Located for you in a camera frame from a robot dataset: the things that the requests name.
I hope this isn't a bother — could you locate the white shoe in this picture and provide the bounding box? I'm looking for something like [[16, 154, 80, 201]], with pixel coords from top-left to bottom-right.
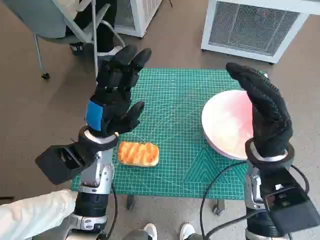
[[143, 223, 158, 240], [179, 223, 196, 240]]

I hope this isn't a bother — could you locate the large white mesh cabinet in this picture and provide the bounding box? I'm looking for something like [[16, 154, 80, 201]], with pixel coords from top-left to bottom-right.
[[200, 0, 311, 66]]

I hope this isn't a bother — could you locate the rectangular toasted toy bread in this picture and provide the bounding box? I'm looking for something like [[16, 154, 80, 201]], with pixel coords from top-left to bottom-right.
[[117, 141, 160, 168]]

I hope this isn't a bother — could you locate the green cutting mat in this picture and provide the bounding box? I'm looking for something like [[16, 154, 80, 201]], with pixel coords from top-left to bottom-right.
[[71, 67, 270, 201]]

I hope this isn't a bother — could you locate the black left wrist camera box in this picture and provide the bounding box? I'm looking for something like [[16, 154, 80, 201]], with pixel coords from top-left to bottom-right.
[[34, 144, 97, 186]]

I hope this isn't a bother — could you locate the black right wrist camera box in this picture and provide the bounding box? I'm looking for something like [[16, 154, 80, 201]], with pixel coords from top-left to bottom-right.
[[259, 166, 319, 237]]

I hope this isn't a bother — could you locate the black cable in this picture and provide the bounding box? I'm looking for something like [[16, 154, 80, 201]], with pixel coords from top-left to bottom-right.
[[199, 160, 248, 240], [203, 214, 248, 238], [106, 183, 120, 240]]

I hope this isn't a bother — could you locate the person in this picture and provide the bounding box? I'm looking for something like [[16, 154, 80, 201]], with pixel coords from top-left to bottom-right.
[[65, 0, 126, 57], [0, 188, 78, 240]]

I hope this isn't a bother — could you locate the pink bowl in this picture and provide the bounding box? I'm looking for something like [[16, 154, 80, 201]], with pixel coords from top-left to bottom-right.
[[201, 90, 255, 161]]

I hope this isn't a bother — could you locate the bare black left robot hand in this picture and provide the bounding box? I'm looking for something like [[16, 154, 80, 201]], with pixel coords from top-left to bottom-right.
[[84, 44, 153, 138]]

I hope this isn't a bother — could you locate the grey table leg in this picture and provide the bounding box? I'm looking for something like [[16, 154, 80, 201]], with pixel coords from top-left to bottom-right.
[[126, 194, 137, 210], [212, 199, 226, 216]]

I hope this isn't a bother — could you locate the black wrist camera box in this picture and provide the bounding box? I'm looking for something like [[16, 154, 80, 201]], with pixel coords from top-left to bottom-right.
[[34, 144, 97, 186], [259, 166, 319, 237]]

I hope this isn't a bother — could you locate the grey chair with white frame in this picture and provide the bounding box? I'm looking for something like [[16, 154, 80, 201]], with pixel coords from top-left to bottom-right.
[[0, 0, 127, 80]]

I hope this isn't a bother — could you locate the small white mesh cabinet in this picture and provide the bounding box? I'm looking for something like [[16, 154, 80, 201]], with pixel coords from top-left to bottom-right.
[[113, 0, 163, 39]]

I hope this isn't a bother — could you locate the black knitted gloved right hand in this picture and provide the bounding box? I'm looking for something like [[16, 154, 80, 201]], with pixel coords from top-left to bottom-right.
[[225, 62, 293, 160]]

